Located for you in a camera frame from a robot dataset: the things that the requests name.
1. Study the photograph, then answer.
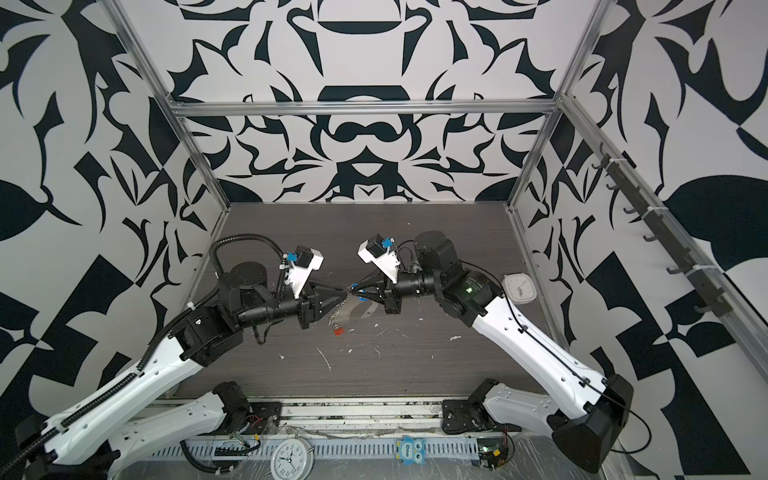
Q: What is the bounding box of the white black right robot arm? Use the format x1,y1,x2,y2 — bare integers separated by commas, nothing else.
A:
350,231,635,474

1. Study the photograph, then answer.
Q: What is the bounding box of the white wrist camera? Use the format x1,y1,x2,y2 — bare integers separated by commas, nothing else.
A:
283,246,324,299
357,234,401,284

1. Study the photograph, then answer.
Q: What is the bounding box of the blue owl figure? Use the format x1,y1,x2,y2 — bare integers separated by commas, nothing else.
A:
395,436,426,466

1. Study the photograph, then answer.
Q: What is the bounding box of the small electronics board left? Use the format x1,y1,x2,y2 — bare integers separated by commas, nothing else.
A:
213,434,261,458

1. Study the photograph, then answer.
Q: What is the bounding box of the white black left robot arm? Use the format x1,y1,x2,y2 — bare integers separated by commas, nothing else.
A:
1,251,347,479

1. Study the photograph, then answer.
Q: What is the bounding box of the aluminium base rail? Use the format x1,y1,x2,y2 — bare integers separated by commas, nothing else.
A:
137,395,571,436

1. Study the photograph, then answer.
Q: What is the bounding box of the silver keyring chain with keys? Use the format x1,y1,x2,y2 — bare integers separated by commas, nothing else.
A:
328,286,380,330

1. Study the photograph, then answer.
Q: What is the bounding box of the small electronics board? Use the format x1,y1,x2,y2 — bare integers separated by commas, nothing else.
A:
478,432,516,470
213,434,261,458

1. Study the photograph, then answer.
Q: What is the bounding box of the white slotted cable duct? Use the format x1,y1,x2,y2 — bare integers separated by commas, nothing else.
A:
187,437,478,461

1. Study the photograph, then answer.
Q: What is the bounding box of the white square clock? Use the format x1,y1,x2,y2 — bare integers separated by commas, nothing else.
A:
502,273,538,305

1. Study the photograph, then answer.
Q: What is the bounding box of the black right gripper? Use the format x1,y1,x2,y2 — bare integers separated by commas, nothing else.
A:
354,267,448,315

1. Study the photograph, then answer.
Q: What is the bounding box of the small electronics board right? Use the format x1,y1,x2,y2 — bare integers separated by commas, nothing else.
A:
478,432,516,470

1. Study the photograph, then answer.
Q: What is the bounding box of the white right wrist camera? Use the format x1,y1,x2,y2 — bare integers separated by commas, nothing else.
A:
357,234,401,284

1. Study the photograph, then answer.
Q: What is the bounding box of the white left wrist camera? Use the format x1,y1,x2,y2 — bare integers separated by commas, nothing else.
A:
283,246,324,299

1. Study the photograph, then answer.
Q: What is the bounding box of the round white analog clock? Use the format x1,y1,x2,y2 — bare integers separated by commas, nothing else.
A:
270,438,315,480

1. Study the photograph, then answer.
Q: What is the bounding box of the black wall hook rail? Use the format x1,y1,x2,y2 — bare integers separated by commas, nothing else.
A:
594,142,736,318

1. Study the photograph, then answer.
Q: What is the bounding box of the blue key tag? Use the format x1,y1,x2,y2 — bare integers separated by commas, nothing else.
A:
349,283,364,300

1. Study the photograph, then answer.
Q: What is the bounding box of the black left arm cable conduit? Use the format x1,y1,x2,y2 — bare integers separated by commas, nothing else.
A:
0,233,286,475

